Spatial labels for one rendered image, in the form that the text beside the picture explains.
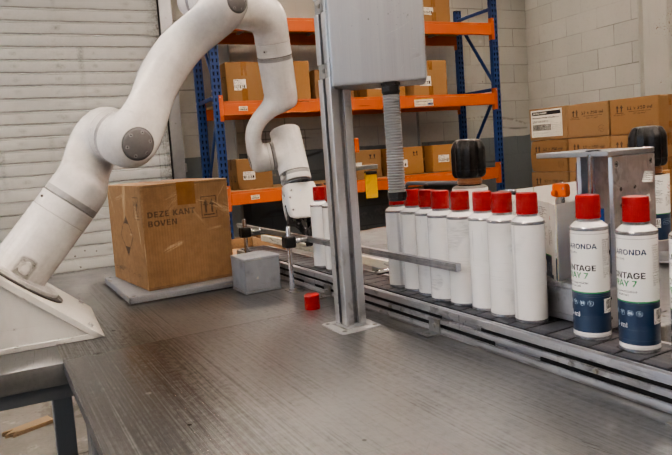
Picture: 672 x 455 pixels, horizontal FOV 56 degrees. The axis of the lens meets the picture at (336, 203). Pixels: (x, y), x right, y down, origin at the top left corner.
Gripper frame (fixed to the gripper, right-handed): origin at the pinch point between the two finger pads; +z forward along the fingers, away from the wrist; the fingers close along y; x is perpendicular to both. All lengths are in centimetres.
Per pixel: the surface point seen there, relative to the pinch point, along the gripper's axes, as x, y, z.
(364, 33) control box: -65, -13, -22
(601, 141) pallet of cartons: 137, 312, -66
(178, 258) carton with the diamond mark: 13.0, -32.0, -2.2
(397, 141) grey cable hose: -63, -10, -2
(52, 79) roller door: 342, -19, -225
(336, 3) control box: -65, -17, -28
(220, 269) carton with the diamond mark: 15.7, -20.7, 1.9
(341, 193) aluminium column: -49, -16, 2
